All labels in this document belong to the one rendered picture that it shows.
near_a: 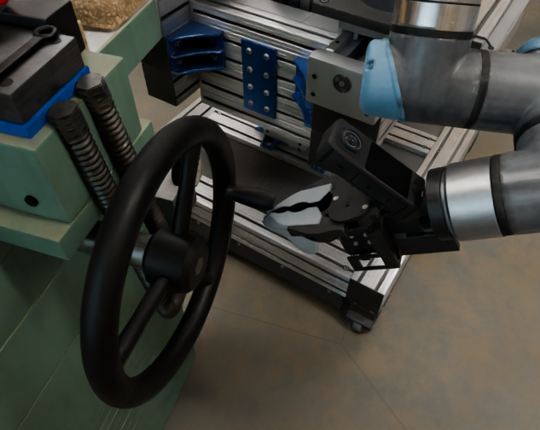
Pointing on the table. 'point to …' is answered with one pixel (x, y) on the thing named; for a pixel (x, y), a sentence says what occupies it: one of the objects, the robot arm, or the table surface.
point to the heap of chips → (104, 12)
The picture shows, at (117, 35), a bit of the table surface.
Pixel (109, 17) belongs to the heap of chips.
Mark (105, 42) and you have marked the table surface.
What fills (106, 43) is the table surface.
